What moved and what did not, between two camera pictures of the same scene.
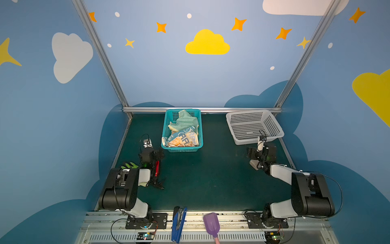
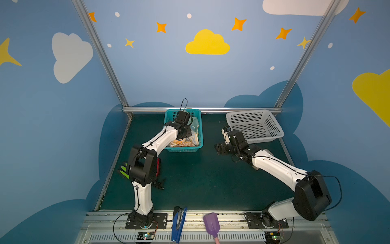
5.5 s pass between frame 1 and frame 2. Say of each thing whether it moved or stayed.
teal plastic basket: stayed
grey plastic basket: stayed
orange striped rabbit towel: stayed
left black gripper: moved
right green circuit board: stayed
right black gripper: moved
